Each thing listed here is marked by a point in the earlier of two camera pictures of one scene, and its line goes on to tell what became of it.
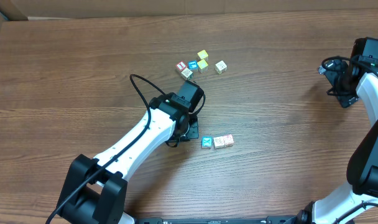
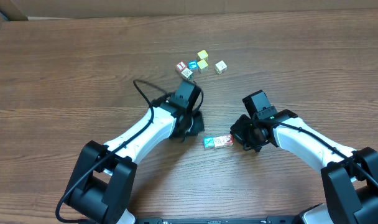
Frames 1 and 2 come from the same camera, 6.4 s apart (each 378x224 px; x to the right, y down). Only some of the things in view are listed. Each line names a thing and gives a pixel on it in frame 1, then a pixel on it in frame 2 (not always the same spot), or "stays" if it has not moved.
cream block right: [221, 66] stays
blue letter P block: [219, 142] stays
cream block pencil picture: [207, 142] stays
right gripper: [344, 97] -> [239, 135]
